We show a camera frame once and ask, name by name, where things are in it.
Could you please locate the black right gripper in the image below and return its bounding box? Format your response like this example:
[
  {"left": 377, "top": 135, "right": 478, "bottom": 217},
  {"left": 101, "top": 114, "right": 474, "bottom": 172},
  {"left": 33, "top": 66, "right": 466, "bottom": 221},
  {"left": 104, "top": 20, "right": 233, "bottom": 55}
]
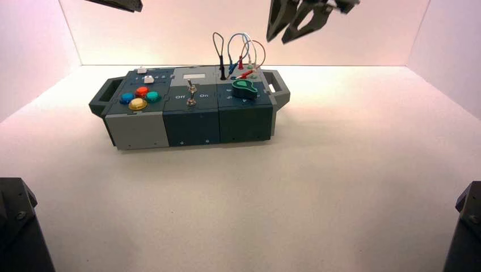
[{"left": 265, "top": 0, "right": 361, "bottom": 45}]

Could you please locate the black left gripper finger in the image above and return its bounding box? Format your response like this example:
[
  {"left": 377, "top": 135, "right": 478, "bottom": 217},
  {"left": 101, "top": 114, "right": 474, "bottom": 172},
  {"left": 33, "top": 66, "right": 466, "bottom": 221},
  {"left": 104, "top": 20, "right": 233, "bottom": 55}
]
[{"left": 84, "top": 0, "right": 144, "bottom": 13}]

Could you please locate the blue jumper wire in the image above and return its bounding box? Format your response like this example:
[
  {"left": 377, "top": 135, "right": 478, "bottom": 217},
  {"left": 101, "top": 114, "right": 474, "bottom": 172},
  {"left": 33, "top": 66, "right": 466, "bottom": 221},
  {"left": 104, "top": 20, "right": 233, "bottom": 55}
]
[{"left": 226, "top": 33, "right": 251, "bottom": 76}]

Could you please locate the green rotary knob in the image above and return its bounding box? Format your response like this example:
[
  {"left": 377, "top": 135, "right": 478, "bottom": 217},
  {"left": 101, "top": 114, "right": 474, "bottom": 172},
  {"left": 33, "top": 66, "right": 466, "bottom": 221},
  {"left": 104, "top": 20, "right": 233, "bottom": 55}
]
[{"left": 231, "top": 79, "right": 259, "bottom": 101}]

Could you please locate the yellow round push button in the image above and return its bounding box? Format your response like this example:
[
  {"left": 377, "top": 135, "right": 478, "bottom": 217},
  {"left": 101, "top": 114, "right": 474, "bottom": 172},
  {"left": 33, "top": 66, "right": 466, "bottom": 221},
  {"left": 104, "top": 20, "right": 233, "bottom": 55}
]
[{"left": 128, "top": 97, "right": 149, "bottom": 112}]

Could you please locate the grey and teal control box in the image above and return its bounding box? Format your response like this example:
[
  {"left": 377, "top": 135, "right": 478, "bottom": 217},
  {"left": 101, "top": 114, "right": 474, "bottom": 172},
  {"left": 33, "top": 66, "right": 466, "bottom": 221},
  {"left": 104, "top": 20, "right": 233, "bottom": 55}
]
[{"left": 88, "top": 65, "right": 291, "bottom": 151}]

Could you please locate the red jumper wire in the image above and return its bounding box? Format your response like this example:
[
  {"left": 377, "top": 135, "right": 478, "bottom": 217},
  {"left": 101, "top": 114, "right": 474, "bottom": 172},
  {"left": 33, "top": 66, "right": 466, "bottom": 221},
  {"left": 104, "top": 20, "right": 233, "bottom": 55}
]
[{"left": 236, "top": 40, "right": 267, "bottom": 80}]

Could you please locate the black jumper wire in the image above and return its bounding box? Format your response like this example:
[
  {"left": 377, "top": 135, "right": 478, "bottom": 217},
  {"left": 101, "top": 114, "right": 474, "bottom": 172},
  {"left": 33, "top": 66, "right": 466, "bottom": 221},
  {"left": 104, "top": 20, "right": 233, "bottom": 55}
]
[{"left": 212, "top": 32, "right": 227, "bottom": 81}]

